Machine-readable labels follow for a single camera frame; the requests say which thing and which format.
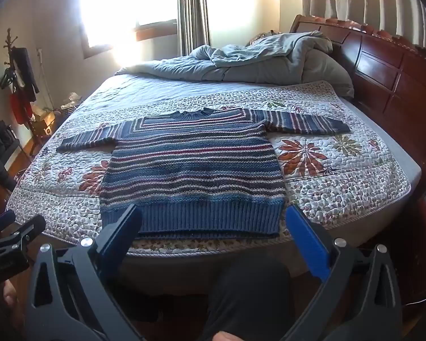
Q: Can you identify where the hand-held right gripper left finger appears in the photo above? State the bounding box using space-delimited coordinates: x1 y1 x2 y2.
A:
25 204 146 341

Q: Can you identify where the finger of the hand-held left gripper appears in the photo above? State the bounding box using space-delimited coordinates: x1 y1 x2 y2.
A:
0 215 47 256
0 209 17 236

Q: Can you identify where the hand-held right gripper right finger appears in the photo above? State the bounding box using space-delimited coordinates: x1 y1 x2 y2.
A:
280 204 403 341

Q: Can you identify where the blue striped knitted sweater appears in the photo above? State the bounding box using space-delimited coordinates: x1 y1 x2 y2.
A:
56 107 351 239

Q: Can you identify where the person's left hand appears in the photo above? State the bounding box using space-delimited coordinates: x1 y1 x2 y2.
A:
2 280 26 331

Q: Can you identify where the floral quilted bedspread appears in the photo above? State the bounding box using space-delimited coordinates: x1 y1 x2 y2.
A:
5 73 412 254

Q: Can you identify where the person's leg in dark trousers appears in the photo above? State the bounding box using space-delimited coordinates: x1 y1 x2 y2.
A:
198 255 296 341

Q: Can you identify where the yellow box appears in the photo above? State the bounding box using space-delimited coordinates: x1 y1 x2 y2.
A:
34 111 57 137

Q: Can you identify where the red garment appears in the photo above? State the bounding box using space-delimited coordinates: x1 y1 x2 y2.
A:
9 88 33 126

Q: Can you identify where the tissue box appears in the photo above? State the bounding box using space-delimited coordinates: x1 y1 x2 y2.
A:
60 92 83 115

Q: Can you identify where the black jacket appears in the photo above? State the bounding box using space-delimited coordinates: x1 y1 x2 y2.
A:
12 47 40 95

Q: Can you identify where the grey pillow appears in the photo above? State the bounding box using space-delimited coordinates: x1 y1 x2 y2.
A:
301 47 356 99

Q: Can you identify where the wooden coat rack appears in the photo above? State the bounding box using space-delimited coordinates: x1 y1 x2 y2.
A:
0 28 39 157

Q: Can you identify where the dark wooden headboard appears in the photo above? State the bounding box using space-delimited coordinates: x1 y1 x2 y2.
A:
289 14 426 189

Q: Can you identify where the grey-blue duvet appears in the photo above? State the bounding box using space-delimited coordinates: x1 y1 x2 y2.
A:
115 30 334 83

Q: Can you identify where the patterned pillow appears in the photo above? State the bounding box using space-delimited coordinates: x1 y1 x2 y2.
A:
247 31 283 45

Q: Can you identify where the narrow striped curtain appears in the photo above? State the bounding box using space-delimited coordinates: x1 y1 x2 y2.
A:
176 0 212 57

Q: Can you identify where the wide beige curtain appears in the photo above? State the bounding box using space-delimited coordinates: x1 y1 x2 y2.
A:
301 0 426 63

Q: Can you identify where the white cable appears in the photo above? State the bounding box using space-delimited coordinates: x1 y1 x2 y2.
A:
400 286 426 308

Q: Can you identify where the window with wooden frame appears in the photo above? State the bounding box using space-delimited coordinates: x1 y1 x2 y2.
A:
77 0 181 60

